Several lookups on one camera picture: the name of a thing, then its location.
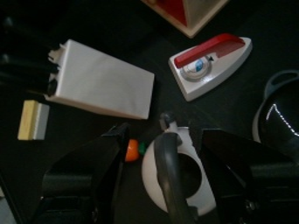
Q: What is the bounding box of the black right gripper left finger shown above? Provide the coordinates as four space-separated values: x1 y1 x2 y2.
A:
28 122 131 224

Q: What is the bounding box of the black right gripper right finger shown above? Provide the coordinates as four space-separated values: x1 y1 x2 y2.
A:
200 128 299 224

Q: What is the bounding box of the orange toy carrot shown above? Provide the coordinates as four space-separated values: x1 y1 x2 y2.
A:
124 138 147 163

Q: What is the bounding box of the yellow grey sponge block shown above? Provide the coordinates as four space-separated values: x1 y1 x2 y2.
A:
16 99 52 142

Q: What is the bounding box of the white rectangular box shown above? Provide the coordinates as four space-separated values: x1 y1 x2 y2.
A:
44 38 155 121

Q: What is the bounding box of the wooden box red panel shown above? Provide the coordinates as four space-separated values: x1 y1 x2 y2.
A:
140 0 229 39

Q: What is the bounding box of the white toy kettle grey handle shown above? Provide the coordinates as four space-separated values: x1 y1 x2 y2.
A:
140 112 217 224

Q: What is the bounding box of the dark pot grey handle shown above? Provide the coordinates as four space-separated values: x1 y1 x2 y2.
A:
251 69 299 161

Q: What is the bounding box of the white toy iron red handle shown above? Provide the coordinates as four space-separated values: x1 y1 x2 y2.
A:
167 32 253 102

